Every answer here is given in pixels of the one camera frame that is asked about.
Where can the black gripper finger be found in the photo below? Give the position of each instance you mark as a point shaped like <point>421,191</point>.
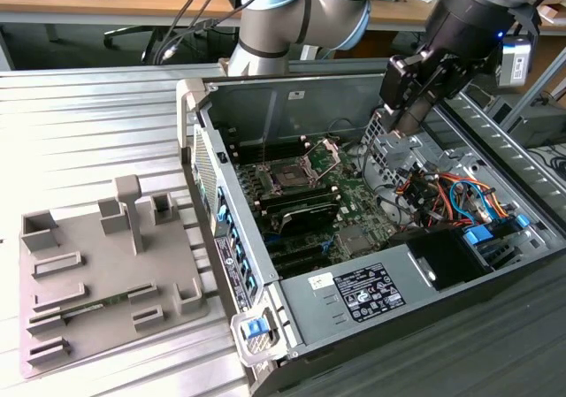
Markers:
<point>446,81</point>

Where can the silver CPU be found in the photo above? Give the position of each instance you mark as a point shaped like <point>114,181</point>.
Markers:
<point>411,118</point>

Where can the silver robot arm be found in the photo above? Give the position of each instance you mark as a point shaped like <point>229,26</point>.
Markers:
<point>274,30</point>

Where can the CPU socket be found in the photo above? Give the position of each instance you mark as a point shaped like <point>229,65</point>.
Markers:
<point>289,177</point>

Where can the black RAM slot bank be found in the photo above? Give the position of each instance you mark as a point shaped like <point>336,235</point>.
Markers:
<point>300,198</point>

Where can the small cardboard box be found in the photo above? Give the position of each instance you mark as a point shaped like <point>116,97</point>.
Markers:
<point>550,14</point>

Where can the perforated metal drive cage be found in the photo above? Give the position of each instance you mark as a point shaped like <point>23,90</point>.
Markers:
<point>376,132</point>

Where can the aluminium profile strut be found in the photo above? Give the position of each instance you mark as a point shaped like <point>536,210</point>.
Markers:
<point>548,77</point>

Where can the grey computer tower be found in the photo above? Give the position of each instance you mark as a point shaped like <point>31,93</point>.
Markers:
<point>541,120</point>

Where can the open PC case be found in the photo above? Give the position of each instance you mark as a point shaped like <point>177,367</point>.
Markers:
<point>309,101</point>

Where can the green motherboard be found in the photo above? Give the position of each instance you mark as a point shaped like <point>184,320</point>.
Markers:
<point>354,202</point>

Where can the blue plastic drive clip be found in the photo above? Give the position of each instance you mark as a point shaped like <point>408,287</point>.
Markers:
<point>477,237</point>

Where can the black fan shroud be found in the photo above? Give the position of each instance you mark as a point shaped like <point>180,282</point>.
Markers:
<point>442,255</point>

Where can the silver chipset heatsink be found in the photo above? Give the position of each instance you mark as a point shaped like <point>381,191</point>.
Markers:
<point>354,240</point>

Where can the black expansion card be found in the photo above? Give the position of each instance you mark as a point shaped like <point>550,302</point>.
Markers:
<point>309,220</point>

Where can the grey power supply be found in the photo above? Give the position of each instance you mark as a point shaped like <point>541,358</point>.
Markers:
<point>300,313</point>

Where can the blue case latch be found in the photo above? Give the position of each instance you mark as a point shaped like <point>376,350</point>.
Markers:
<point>255,328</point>

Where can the black office chair base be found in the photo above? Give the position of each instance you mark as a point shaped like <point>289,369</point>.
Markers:
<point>119,34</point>

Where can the grey parts rack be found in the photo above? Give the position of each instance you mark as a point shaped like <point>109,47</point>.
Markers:
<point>110,273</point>

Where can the green RAM stick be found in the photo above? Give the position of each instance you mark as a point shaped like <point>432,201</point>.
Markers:
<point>110,300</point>

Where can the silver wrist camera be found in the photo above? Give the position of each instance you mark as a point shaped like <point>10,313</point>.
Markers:
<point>515,61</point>

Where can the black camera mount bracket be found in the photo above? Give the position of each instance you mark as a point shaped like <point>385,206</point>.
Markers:
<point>528,21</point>

